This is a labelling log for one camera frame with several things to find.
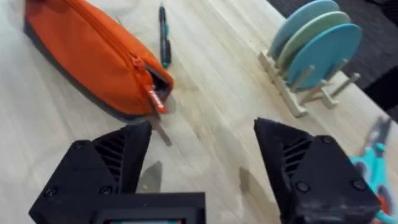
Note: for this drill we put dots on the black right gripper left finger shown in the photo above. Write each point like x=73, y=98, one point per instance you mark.
x=93, y=174

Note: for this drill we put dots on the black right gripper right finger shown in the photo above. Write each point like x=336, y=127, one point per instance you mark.
x=320, y=180

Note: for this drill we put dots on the orange zip bag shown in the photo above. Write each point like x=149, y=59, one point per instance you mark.
x=93, y=59

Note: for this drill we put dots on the wooden peg rack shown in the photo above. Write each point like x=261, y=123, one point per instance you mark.
x=298, y=90

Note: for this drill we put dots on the bright blue plate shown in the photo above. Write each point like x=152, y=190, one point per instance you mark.
x=323, y=53

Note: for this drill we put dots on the pale green plate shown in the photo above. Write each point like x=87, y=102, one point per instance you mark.
x=306, y=34

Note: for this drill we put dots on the black and teal pen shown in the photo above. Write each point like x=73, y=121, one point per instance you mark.
x=164, y=37

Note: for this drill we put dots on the grey-blue plate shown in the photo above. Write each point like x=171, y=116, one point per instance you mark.
x=292, y=25

